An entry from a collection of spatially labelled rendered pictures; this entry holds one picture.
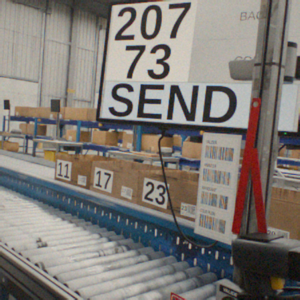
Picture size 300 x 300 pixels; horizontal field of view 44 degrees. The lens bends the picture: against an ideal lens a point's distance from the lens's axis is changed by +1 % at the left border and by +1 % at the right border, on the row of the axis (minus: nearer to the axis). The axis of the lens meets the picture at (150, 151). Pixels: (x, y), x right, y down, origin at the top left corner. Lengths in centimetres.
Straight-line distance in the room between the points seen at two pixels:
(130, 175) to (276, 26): 126
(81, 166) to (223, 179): 152
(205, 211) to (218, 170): 8
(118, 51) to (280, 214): 75
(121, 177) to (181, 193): 40
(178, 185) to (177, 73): 80
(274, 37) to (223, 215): 32
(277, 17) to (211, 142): 24
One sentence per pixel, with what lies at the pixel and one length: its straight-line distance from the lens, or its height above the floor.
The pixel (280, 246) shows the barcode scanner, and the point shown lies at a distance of 59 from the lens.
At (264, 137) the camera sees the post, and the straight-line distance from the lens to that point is 66.
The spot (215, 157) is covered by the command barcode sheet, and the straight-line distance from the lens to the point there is 71.
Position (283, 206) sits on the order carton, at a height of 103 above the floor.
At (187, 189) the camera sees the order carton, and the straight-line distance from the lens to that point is 155.
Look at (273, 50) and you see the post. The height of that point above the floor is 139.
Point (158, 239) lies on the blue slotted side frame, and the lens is 165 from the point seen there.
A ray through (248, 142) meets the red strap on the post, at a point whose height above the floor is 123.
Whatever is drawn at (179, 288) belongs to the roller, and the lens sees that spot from 129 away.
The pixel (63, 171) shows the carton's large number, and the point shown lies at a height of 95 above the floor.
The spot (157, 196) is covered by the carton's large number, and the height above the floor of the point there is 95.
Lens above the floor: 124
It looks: 3 degrees down
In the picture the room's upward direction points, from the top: 5 degrees clockwise
